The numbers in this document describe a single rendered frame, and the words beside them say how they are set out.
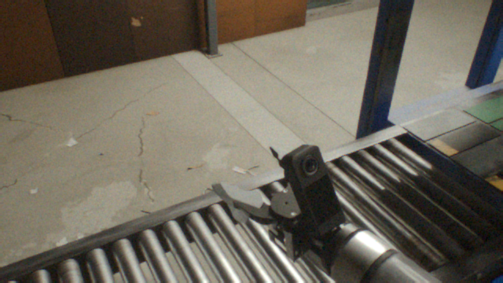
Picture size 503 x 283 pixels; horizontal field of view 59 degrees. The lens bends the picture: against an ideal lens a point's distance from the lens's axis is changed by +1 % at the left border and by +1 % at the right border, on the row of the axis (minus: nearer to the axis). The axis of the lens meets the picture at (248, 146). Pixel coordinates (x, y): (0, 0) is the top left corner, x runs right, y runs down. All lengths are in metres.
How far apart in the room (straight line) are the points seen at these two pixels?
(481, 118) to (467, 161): 0.29
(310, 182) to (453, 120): 1.22
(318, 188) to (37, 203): 2.21
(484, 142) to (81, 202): 1.93
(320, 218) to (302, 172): 0.06
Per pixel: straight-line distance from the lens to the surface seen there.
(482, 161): 1.55
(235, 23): 4.19
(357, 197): 1.30
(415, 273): 0.53
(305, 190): 0.54
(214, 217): 1.20
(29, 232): 2.50
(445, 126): 1.67
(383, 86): 1.67
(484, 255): 1.24
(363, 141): 1.50
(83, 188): 2.65
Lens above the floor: 1.65
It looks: 36 degrees down
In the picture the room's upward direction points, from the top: straight up
